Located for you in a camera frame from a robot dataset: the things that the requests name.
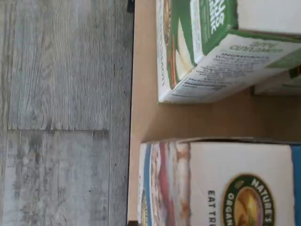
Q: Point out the blue flax plus oatmeal box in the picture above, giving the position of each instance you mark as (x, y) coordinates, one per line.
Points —
(211, 176)

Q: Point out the green apple cinnamon oatmeal box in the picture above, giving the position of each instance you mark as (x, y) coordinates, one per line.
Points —
(277, 88)
(211, 58)

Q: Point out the wooden shelf board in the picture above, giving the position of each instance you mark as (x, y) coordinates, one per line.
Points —
(200, 120)

